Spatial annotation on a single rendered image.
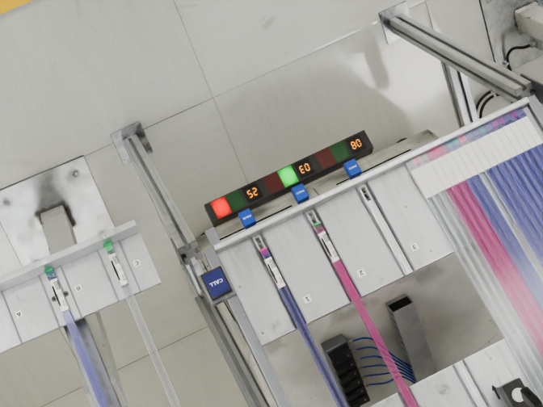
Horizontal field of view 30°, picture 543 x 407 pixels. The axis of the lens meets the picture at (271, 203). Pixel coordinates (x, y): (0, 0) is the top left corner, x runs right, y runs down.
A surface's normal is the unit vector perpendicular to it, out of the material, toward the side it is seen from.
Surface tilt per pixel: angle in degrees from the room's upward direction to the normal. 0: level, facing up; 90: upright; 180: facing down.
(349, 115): 0
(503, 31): 0
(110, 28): 0
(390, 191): 44
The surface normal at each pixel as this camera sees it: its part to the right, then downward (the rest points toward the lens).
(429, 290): 0.29, 0.38
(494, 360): -0.01, -0.30
